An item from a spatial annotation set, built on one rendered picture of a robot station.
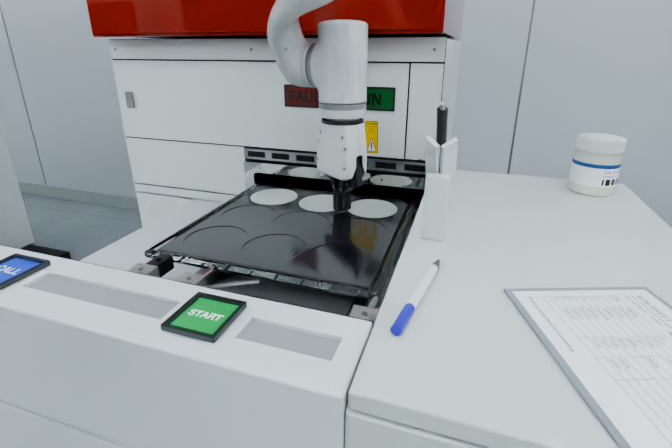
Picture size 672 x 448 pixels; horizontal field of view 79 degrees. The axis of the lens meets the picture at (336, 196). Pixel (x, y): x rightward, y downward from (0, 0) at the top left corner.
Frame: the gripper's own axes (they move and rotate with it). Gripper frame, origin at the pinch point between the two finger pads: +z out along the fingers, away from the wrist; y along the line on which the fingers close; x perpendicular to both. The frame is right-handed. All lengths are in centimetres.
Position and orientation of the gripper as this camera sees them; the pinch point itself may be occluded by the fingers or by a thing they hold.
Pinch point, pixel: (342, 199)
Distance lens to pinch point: 77.6
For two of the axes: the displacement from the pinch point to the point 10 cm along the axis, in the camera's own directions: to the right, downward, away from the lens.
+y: 5.8, 2.8, -7.6
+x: 8.1, -2.0, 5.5
